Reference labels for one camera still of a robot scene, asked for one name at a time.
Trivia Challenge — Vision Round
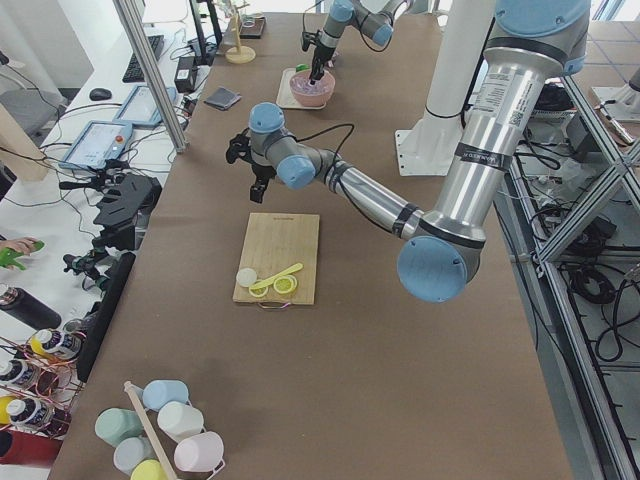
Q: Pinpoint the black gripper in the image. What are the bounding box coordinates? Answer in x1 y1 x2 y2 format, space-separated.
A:
301 29 335 85
225 128 276 203

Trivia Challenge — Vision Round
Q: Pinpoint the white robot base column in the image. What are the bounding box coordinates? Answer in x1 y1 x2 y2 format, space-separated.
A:
396 1 496 176

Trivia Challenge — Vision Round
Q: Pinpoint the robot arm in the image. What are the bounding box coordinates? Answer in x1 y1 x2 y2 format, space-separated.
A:
301 1 439 85
226 1 589 302

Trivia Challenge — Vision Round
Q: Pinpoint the clear ice cubes pile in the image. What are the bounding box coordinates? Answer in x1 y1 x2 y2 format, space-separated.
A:
290 72 333 96

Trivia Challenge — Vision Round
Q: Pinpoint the pink bowl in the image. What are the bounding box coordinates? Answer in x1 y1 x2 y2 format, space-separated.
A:
289 70 336 107

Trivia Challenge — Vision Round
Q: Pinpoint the cream plastic tray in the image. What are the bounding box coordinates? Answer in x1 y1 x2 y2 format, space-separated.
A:
276 68 326 110

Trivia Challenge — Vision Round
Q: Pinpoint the bamboo cutting board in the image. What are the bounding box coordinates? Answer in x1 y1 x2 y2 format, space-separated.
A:
233 212 320 306

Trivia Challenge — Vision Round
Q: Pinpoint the wooden mug tree stand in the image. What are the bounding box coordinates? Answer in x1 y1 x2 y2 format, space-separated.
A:
225 1 256 64

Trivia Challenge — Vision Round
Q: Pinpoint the yellow plastic knife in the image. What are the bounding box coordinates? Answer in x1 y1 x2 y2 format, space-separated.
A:
249 262 304 290

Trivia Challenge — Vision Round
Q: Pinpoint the white steamed bun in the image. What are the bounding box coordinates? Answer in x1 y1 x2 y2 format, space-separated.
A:
236 267 258 288

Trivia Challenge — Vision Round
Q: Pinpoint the grey purple folded cloth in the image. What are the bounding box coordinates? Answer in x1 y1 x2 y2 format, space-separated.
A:
204 87 242 111

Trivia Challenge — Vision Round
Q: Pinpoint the lemon slice near bun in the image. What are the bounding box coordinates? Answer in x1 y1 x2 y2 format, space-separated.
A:
248 280 270 298

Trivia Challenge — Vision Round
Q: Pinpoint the black power adapter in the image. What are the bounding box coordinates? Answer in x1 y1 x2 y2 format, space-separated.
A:
174 56 198 94

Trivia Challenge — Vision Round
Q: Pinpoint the teach pendant far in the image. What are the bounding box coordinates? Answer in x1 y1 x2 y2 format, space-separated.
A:
113 85 162 128

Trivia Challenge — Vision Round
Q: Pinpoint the teach pendant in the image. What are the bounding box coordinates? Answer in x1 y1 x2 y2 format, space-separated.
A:
58 121 133 170
113 85 162 128

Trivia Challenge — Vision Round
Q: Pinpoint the teach pendant near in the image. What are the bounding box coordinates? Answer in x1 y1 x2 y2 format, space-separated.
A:
58 121 133 170

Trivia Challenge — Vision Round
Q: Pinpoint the black keyboard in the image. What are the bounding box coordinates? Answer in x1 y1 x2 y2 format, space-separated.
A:
121 33 166 84

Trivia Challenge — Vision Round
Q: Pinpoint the black computer mouse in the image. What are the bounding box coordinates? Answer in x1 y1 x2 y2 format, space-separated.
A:
89 88 112 101

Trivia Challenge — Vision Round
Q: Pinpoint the light blue cup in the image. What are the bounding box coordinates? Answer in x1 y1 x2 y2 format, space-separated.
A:
142 379 189 412

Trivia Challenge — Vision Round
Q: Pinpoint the white cup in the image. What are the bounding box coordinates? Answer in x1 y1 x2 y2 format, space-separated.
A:
157 401 204 443

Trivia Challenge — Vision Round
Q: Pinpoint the black water bottle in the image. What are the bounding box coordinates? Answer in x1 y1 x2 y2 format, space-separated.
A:
1 284 61 330

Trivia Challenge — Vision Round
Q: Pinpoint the yellow sauce bottle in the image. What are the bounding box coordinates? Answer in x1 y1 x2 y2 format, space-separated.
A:
34 329 83 361

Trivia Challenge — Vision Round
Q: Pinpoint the pink cup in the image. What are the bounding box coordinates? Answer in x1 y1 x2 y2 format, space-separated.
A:
174 431 225 472

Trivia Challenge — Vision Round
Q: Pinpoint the green cup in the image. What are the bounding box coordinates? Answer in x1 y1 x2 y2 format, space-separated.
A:
94 408 144 447

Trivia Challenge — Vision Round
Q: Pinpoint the red sauce bottle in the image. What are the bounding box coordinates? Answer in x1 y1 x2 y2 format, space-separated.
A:
1 359 58 395

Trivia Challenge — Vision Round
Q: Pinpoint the grey cup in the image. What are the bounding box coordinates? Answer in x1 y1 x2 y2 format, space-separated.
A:
113 437 156 475

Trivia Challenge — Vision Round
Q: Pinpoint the yellow cup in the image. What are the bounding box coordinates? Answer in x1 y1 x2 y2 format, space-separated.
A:
130 459 168 480

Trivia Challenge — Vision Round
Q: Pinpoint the lemon slice near handle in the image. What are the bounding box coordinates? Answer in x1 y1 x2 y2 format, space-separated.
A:
273 274 298 295

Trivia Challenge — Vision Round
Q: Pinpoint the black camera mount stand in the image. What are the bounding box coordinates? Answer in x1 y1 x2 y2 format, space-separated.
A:
59 169 162 251

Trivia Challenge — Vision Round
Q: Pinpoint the aluminium frame post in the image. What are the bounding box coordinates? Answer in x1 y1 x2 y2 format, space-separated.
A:
112 0 187 154

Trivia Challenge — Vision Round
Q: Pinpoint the wooden rack handle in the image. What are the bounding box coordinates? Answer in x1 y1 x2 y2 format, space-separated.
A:
123 380 178 480

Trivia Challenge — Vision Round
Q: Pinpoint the copper wire bottle rack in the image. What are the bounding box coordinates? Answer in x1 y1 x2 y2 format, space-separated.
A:
1 322 86 440

